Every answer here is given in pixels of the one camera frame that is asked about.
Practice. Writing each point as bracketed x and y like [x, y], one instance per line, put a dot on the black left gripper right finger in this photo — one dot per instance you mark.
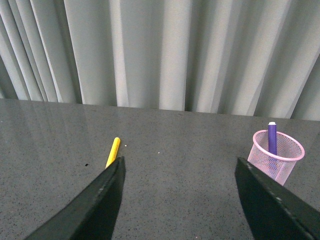
[272, 211]

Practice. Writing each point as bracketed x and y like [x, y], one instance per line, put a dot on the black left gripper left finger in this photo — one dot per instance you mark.
[93, 213]

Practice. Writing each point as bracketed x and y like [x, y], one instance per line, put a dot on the purple marker pen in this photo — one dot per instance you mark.
[272, 146]

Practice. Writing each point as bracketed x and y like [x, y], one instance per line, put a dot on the pink mesh pen cup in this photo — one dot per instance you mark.
[279, 166]

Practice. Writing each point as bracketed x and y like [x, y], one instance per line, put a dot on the yellow marker pen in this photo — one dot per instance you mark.
[113, 152]

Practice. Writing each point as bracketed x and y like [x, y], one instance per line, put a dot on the grey pleated curtain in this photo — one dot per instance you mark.
[238, 57]

